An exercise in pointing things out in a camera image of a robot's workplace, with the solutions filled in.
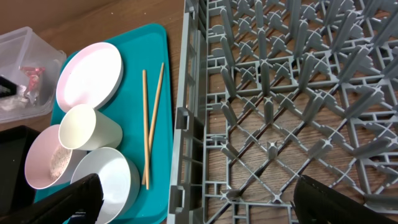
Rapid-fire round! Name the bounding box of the wooden chopstick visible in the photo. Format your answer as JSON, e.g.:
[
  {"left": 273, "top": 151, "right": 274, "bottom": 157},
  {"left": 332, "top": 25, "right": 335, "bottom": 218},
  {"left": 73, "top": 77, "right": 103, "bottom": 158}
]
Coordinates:
[
  {"left": 142, "top": 63, "right": 164, "bottom": 185},
  {"left": 142, "top": 70, "right": 149, "bottom": 190}
]

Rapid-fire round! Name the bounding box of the white rice pile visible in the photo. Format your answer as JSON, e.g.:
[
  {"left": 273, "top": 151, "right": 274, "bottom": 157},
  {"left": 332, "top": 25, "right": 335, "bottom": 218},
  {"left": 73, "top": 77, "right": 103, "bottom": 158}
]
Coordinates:
[{"left": 50, "top": 146, "right": 72, "bottom": 180}]

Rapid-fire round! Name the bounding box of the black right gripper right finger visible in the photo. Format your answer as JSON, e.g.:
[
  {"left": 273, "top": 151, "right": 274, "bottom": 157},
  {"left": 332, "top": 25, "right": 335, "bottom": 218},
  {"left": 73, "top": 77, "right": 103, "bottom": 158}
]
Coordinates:
[{"left": 292, "top": 175, "right": 397, "bottom": 224}]

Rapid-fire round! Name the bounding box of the large pink plate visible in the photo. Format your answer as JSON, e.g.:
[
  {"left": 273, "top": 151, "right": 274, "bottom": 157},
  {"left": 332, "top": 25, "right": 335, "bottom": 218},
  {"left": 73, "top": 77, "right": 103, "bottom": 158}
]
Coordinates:
[{"left": 56, "top": 42, "right": 124, "bottom": 113}]

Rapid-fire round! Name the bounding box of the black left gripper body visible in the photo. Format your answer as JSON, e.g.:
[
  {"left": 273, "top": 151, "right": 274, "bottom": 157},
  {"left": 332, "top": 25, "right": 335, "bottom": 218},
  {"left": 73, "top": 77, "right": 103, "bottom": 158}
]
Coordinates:
[{"left": 0, "top": 76, "right": 17, "bottom": 98}]

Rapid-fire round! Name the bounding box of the wooden chopstick left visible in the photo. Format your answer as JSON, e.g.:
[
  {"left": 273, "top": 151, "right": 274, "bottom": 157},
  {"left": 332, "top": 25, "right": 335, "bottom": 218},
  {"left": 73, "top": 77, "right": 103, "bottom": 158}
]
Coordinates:
[{"left": 142, "top": 70, "right": 149, "bottom": 190}]

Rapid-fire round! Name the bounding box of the white tissue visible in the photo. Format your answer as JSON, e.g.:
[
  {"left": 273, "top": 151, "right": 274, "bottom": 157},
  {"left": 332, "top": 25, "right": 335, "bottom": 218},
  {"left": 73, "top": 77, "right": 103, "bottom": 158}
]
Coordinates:
[{"left": 1, "top": 85, "right": 29, "bottom": 111}]

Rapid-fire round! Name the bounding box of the black rectangular tray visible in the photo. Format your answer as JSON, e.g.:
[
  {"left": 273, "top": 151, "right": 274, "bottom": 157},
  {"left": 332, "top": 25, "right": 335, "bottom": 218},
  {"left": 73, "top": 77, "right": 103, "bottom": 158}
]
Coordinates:
[{"left": 0, "top": 126, "right": 40, "bottom": 217}]

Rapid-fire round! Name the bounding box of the red strawberry candy wrapper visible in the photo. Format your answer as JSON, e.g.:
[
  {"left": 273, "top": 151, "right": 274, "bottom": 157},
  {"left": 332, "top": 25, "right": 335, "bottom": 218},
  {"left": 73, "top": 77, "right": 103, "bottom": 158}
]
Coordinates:
[{"left": 19, "top": 67, "right": 45, "bottom": 105}]

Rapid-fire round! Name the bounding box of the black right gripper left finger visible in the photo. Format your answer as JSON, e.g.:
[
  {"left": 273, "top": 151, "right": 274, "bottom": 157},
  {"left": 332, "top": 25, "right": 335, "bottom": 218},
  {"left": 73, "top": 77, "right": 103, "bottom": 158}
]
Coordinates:
[{"left": 1, "top": 173, "right": 104, "bottom": 224}]

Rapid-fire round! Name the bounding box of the cream white cup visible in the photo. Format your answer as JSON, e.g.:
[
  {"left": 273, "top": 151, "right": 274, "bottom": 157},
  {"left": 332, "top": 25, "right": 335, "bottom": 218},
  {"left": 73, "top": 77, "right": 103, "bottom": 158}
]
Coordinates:
[{"left": 58, "top": 104, "right": 123, "bottom": 151}]

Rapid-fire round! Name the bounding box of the grey white bowl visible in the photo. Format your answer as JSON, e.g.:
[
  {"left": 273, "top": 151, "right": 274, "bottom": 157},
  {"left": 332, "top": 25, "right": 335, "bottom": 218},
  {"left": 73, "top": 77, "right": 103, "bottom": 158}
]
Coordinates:
[{"left": 71, "top": 147, "right": 141, "bottom": 223}]

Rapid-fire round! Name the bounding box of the clear plastic waste bin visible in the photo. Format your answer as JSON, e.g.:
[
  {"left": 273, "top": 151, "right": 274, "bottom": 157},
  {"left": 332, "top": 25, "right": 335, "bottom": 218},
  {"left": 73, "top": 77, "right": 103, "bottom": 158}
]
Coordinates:
[{"left": 1, "top": 27, "right": 66, "bottom": 123}]

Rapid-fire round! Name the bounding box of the small pink bowl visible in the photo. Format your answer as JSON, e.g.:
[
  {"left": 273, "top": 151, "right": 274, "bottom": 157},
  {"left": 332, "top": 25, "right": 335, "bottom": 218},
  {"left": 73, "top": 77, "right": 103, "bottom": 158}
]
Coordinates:
[{"left": 24, "top": 124, "right": 87, "bottom": 190}]

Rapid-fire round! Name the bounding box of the wooden chopstick right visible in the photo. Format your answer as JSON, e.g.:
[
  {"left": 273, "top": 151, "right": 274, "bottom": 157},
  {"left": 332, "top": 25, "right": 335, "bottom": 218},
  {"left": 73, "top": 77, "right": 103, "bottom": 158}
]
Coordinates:
[{"left": 142, "top": 63, "right": 164, "bottom": 185}]

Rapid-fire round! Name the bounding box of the grey dishwasher rack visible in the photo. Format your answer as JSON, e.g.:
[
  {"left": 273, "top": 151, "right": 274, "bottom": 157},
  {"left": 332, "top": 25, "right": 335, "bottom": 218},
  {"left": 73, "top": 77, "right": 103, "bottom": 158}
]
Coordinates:
[{"left": 167, "top": 1, "right": 397, "bottom": 223}]

